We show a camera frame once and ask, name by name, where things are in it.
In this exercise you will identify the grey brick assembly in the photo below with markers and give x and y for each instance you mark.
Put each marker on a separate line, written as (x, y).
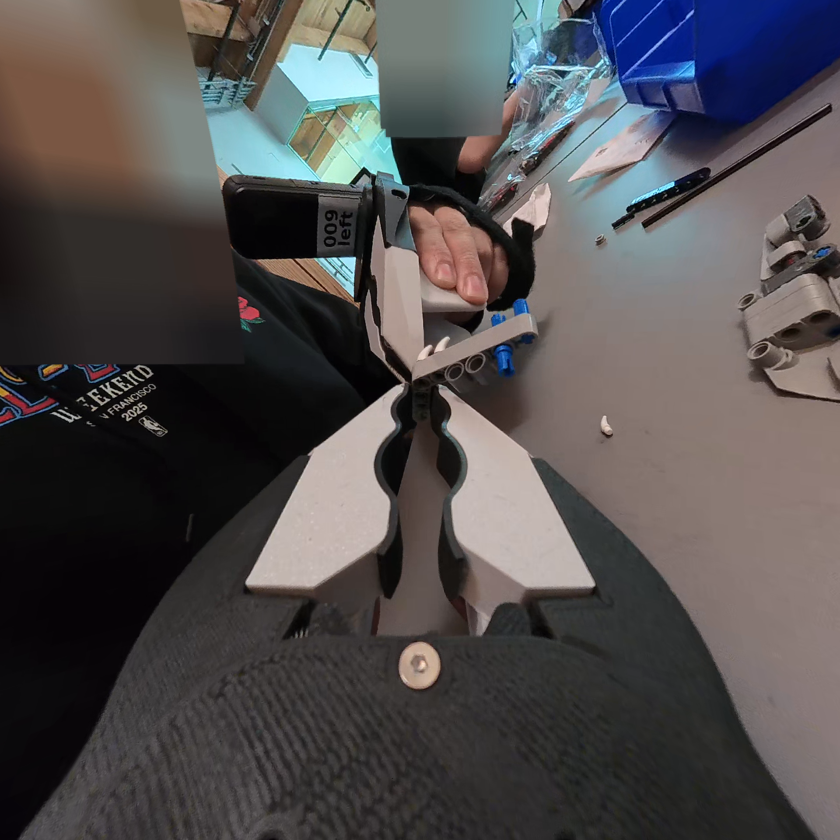
(794, 315)

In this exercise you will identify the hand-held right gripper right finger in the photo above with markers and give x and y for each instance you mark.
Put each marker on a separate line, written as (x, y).
(518, 518)

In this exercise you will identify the black red brick parts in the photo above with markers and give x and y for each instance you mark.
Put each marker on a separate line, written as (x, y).
(544, 141)

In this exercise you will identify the blue plastic bin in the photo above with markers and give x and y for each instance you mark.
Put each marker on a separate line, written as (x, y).
(722, 52)

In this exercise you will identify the person's left hand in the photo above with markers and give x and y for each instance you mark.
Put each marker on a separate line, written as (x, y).
(459, 256)

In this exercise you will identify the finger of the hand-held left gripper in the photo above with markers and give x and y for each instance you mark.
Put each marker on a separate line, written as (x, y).
(369, 321)
(403, 302)

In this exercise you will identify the long black axle rod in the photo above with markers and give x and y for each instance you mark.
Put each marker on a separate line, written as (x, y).
(735, 167)

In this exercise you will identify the crumpled white paper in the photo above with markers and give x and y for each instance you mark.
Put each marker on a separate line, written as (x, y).
(535, 207)

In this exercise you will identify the black holed brick beam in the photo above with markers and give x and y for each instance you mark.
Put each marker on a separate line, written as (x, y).
(663, 190)

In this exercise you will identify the grey bent brick beam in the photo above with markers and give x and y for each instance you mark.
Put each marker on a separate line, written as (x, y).
(499, 334)

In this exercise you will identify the white brick tooth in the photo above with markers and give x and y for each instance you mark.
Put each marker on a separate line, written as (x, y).
(607, 426)

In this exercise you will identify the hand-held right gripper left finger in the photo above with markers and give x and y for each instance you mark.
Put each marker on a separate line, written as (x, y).
(321, 518)

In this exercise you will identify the clear plastic bags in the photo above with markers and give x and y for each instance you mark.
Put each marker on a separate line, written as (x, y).
(558, 85)

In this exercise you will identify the white paper leaflet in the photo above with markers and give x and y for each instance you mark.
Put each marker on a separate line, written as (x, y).
(623, 144)

